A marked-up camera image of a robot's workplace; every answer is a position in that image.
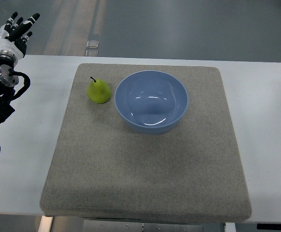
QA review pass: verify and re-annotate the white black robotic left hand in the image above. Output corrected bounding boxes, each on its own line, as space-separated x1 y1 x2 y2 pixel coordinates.
0 12 40 66

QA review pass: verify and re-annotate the blue ceramic bowl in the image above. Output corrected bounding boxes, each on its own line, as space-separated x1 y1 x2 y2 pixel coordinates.
114 70 189 134

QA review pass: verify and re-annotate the grey felt mat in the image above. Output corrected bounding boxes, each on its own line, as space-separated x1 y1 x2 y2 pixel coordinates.
40 64 252 224

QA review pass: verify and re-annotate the metal under-table bracket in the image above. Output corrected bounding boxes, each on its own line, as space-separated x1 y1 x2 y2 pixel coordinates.
82 220 204 232

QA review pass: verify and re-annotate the green pear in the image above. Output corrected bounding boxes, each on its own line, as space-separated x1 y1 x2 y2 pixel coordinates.
86 77 112 104

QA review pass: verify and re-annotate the white table leg left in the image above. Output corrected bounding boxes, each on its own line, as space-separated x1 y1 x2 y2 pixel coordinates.
38 216 53 232

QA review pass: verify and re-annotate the metal floor plate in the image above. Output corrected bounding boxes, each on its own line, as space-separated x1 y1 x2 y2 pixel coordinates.
85 40 99 57

